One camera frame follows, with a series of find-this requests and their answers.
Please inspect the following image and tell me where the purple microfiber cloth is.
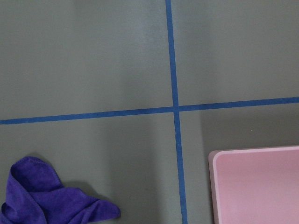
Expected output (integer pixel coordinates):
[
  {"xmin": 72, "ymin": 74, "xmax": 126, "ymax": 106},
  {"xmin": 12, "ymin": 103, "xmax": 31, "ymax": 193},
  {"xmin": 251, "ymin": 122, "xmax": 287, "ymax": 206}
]
[{"xmin": 0, "ymin": 156, "xmax": 121, "ymax": 224}]

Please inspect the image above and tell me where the pink plastic tray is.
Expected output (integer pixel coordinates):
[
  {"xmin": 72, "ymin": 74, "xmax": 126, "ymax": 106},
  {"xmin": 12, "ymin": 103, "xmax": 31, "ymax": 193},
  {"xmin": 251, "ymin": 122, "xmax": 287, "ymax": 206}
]
[{"xmin": 208, "ymin": 146, "xmax": 299, "ymax": 224}]

